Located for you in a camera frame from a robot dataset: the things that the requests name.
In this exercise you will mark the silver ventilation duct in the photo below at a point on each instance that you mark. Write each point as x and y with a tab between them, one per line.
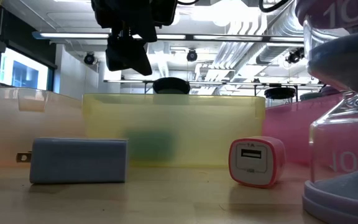
278	31

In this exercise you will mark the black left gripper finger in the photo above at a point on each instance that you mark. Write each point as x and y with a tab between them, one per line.
138	56
117	54

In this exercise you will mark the lavender flat wall charger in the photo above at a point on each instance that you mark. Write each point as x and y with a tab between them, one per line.
79	161

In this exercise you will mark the yellow translucent plastic bin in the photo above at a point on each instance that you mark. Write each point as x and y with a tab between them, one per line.
197	130

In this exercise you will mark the black track spotlight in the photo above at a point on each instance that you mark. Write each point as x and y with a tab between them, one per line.
89	58
192	56
294	56

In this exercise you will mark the pink cube USB charger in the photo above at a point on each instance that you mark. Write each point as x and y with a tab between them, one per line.
253	165

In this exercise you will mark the orange translucent plastic bin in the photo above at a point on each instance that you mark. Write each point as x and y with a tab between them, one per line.
11	130

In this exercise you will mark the blue rectangular box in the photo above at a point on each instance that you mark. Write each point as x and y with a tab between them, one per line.
151	144

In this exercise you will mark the long black-framed table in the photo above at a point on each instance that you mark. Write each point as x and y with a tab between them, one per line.
129	81

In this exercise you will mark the large bright window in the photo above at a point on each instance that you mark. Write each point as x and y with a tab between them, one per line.
23	71

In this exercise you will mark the pink-red translucent plastic bin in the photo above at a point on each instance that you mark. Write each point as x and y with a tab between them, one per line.
291	130

